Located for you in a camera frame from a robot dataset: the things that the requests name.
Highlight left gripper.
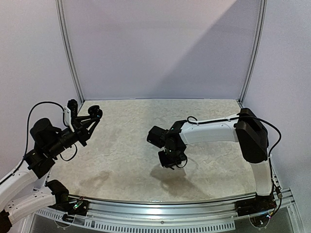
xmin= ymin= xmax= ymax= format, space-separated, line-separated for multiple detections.
xmin=47 ymin=115 xmax=100 ymax=157

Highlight round black case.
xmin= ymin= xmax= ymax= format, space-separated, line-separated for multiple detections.
xmin=87 ymin=105 xmax=103 ymax=120

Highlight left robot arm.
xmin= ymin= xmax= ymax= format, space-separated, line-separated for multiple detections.
xmin=0 ymin=112 xmax=102 ymax=233

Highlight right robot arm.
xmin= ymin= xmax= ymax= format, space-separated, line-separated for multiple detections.
xmin=146 ymin=108 xmax=273 ymax=212

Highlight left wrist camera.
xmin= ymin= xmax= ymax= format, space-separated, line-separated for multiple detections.
xmin=63 ymin=99 xmax=78 ymax=131

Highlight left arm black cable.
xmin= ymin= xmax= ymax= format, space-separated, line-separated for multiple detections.
xmin=23 ymin=101 xmax=78 ymax=162

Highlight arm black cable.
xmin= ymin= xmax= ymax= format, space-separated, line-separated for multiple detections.
xmin=170 ymin=116 xmax=282 ymax=170
xmin=23 ymin=101 xmax=78 ymax=162

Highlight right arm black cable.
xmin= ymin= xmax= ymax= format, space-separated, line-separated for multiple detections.
xmin=170 ymin=116 xmax=282 ymax=170

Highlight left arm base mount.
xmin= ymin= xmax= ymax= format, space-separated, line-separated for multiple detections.
xmin=49 ymin=197 xmax=90 ymax=216

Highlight aluminium front rail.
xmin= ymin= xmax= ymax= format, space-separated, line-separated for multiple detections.
xmin=28 ymin=188 xmax=298 ymax=231

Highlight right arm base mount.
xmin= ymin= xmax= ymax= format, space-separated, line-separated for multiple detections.
xmin=235 ymin=192 xmax=277 ymax=216

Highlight right frame post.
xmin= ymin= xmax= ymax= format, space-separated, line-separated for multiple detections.
xmin=237 ymin=0 xmax=267 ymax=107

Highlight frame post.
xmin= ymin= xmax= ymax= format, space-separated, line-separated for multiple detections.
xmin=55 ymin=0 xmax=85 ymax=104
xmin=237 ymin=0 xmax=267 ymax=107

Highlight left frame post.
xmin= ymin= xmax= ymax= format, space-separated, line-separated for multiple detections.
xmin=55 ymin=0 xmax=85 ymax=104

